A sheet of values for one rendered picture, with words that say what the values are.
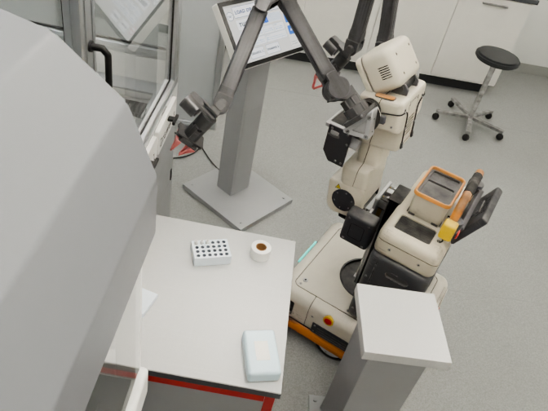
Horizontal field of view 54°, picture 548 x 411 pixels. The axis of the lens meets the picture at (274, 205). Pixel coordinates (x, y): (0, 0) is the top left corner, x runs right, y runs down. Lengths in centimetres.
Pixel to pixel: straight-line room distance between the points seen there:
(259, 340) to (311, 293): 90
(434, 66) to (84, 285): 466
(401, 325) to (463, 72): 371
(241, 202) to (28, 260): 262
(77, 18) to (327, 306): 165
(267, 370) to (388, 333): 45
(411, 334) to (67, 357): 131
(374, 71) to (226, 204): 149
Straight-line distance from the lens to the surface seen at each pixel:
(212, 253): 183
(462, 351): 294
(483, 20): 512
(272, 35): 276
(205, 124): 184
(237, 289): 178
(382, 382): 196
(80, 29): 127
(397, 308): 189
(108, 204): 81
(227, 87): 185
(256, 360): 158
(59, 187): 72
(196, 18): 355
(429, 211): 216
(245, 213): 316
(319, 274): 257
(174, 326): 167
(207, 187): 329
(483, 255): 353
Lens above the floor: 211
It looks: 40 degrees down
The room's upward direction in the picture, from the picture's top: 13 degrees clockwise
